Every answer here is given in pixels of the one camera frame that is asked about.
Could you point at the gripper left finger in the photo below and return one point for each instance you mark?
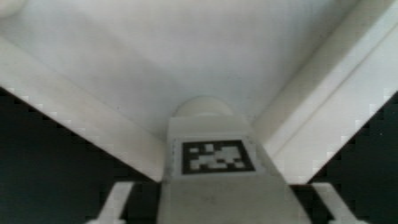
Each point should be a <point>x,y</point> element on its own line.
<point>130,205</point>

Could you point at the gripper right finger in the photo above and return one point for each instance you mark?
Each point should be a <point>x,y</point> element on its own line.
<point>324,205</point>

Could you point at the white table leg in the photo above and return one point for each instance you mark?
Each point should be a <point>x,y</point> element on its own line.
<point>223,185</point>

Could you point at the white square table top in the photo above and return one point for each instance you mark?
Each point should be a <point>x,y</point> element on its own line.
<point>109,59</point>

